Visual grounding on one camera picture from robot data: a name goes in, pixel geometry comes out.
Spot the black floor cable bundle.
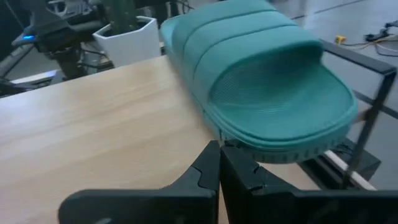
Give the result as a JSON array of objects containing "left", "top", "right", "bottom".
[{"left": 345, "top": 20, "right": 398, "bottom": 58}]

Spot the wooden shelf with metal frame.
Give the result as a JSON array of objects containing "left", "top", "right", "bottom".
[{"left": 0, "top": 40, "right": 398, "bottom": 224}]

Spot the teal rubber slide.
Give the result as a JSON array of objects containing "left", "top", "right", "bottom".
[{"left": 159, "top": 0, "right": 359, "bottom": 164}]

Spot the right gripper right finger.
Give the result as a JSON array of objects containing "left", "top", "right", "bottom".
[{"left": 220, "top": 145, "right": 398, "bottom": 224}]

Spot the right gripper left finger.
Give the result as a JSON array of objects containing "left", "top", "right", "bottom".
[{"left": 58, "top": 139, "right": 221, "bottom": 224}]

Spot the white hexagonal plant pot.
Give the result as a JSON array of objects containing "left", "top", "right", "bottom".
[{"left": 92, "top": 16, "right": 162, "bottom": 68}]

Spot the green cactus plant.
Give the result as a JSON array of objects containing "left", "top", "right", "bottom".
[{"left": 102, "top": 0, "right": 140, "bottom": 37}]

